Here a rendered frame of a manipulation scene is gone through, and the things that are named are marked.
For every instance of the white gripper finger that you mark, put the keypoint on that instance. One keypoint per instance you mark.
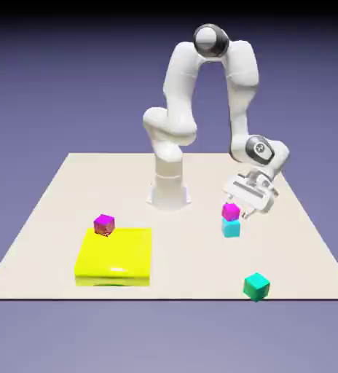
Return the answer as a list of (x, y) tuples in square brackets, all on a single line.
[(229, 200), (248, 213)]

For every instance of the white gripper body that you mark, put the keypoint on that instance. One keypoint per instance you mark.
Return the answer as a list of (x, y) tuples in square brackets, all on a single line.
[(246, 192)]

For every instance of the small magenta cube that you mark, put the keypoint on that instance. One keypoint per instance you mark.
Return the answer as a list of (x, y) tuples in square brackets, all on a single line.
[(230, 211)]

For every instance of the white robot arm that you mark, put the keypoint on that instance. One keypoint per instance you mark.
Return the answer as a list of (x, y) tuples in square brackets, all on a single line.
[(180, 87)]

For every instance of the small cyan cube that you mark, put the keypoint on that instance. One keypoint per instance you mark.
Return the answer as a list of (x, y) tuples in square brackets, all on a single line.
[(230, 228)]

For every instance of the small teal cube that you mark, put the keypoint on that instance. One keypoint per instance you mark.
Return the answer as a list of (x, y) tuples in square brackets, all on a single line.
[(256, 287)]

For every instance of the small purple cube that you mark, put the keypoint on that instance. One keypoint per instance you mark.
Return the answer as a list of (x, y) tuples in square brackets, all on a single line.
[(104, 224)]

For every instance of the large yellow box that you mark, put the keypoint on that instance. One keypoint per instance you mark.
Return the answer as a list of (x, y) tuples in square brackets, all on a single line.
[(113, 256)]

